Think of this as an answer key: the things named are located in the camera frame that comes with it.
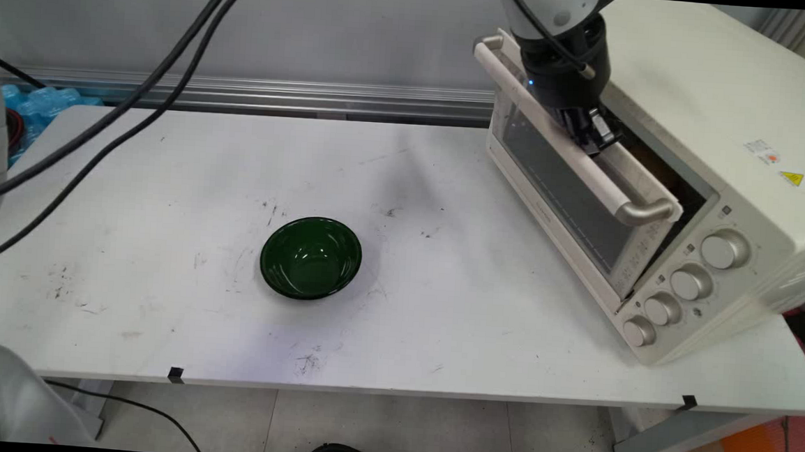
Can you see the white toaster oven body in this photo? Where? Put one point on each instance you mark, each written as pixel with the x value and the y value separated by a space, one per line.
pixel 698 83

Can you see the grey rounded plastic casing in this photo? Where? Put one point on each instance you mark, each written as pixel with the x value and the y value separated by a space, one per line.
pixel 7 397

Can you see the blue water bottle pack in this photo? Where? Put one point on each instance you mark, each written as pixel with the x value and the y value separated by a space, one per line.
pixel 46 103

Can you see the black tape piece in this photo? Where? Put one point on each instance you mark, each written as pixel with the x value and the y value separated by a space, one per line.
pixel 689 403
pixel 176 375

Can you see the dark green bowl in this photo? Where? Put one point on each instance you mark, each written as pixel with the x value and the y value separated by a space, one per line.
pixel 309 259

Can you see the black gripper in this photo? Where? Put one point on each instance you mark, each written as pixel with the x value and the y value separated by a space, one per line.
pixel 565 75

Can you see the round cream oven knob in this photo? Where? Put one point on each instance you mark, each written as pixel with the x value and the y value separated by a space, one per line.
pixel 661 309
pixel 691 282
pixel 639 331
pixel 724 249

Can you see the aluminium profile rail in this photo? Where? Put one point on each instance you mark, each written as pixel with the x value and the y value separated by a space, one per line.
pixel 277 96

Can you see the grey table leg beam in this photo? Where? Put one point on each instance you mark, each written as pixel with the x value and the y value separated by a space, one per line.
pixel 683 435

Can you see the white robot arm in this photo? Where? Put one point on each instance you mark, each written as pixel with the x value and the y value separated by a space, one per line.
pixel 541 18

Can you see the white glass oven door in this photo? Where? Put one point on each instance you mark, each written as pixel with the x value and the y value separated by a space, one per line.
pixel 558 187

